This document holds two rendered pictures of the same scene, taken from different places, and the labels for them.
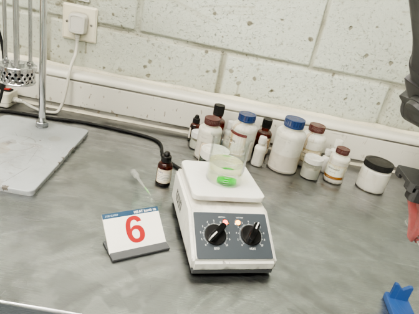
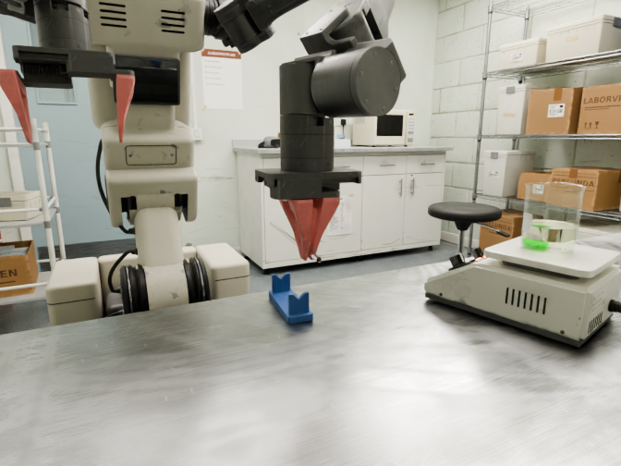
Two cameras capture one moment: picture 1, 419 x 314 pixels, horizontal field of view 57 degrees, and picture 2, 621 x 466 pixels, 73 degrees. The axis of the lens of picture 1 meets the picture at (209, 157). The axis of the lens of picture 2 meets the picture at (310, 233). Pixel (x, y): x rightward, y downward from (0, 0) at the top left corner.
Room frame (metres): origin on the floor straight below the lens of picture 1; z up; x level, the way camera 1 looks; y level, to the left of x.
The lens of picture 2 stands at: (0.92, -0.49, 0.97)
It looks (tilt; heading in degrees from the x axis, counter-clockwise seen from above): 13 degrees down; 157
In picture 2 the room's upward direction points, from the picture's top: straight up
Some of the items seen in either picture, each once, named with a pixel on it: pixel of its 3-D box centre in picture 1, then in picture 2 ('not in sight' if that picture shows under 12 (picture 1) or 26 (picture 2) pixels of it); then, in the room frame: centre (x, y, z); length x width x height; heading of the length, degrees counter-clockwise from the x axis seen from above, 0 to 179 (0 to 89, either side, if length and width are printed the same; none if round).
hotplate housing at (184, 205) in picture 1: (219, 210); (525, 282); (0.56, -0.03, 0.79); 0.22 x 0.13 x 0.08; 18
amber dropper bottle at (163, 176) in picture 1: (164, 167); not in sight; (0.68, 0.08, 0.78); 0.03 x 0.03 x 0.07
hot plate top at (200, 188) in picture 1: (221, 180); (551, 253); (0.58, -0.03, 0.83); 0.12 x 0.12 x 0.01; 18
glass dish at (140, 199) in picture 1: (146, 201); not in sight; (0.58, 0.09, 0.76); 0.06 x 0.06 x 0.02
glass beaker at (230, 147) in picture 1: (226, 158); (551, 219); (0.58, -0.03, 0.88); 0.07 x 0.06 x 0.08; 113
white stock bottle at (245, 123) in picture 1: (242, 136); not in sight; (0.88, -0.07, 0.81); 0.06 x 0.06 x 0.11
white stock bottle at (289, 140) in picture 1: (288, 144); not in sight; (0.87, -0.18, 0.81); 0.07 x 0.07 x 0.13
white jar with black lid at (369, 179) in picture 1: (374, 174); not in sight; (0.87, -0.39, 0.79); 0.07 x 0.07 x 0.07
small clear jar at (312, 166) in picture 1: (311, 167); not in sight; (0.86, -0.24, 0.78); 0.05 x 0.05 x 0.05
